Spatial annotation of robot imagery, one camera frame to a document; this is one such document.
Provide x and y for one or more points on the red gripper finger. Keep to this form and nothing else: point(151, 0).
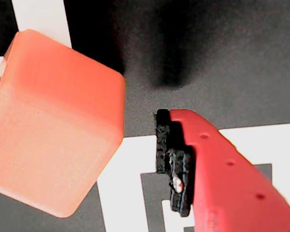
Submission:
point(232, 188)

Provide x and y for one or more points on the orange cube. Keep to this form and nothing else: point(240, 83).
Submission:
point(55, 120)

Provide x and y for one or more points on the black white checkerboard marker mat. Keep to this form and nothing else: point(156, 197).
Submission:
point(207, 60)

